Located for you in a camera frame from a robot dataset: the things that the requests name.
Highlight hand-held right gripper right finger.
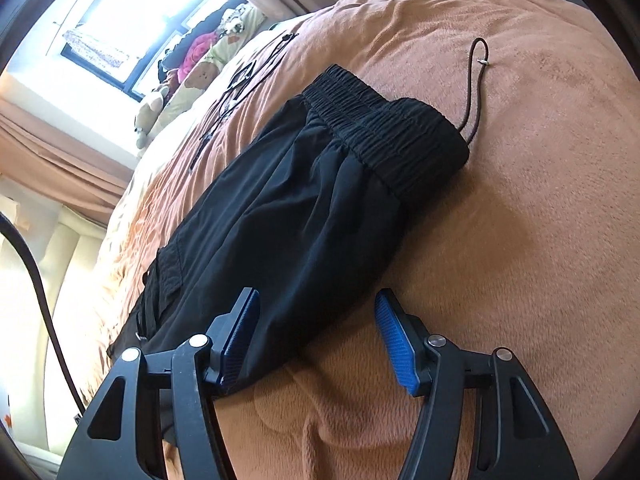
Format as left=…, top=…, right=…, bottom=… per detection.
left=374, top=288, right=581, bottom=480

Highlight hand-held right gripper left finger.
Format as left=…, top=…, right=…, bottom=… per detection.
left=56, top=287, right=262, bottom=480

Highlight black pants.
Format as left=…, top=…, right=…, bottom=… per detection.
left=106, top=37, right=493, bottom=393

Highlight cream padded headboard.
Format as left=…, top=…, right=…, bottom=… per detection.
left=30, top=205, right=126, bottom=461

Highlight orange blanket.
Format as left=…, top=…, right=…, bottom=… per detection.
left=85, top=0, right=640, bottom=480

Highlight beige plush toy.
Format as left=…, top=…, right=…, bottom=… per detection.
left=134, top=85, right=171, bottom=150

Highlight beige curtain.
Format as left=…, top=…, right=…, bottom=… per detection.
left=0, top=72, right=141, bottom=211

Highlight pink plush toy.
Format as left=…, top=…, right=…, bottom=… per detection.
left=182, top=35, right=218, bottom=78

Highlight hanging floral cloth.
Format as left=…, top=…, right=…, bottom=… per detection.
left=62, top=27, right=128, bottom=68

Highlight black framed window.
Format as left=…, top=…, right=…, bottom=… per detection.
left=60, top=0, right=241, bottom=103

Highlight thick black braided cable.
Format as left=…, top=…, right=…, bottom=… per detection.
left=0, top=212, right=86, bottom=426

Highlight black charging cable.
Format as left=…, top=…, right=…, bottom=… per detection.
left=190, top=32, right=298, bottom=173

